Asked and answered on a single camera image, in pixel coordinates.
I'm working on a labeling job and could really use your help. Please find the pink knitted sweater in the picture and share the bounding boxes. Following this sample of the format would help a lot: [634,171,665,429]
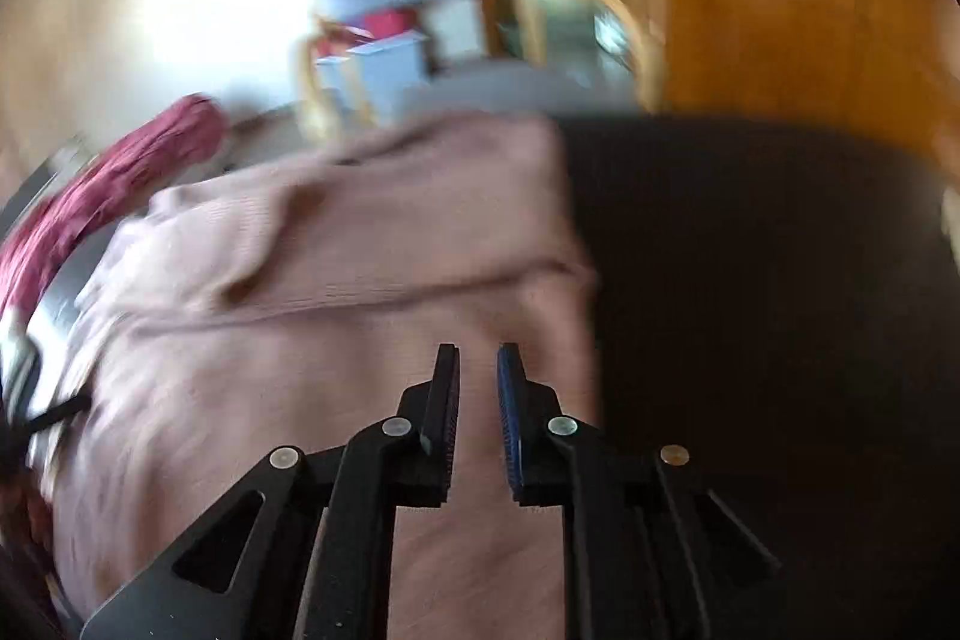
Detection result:
[37,113,597,638]

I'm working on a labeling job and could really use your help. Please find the red patterned sofa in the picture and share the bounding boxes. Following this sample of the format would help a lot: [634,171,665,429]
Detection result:
[2,94,229,317]

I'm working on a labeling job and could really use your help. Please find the light blue storage box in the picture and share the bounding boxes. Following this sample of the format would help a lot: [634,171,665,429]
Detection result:
[314,31,428,128]

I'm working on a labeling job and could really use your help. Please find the red storage bag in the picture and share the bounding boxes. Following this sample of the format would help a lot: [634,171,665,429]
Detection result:
[361,8,418,41]

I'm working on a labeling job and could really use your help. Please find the wooden chair with grey cushions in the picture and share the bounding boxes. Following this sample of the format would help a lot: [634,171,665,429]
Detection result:
[296,0,664,140]

